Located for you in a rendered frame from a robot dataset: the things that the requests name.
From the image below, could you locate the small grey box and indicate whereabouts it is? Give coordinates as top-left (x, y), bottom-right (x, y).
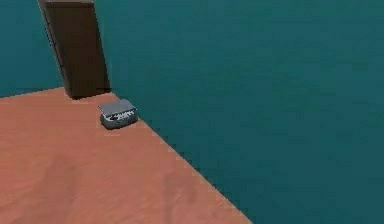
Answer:
top-left (97, 98), bottom-right (139, 131)

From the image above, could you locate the dark brown tall cupboard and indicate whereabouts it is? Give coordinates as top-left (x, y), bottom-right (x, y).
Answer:
top-left (37, 0), bottom-right (112, 100)

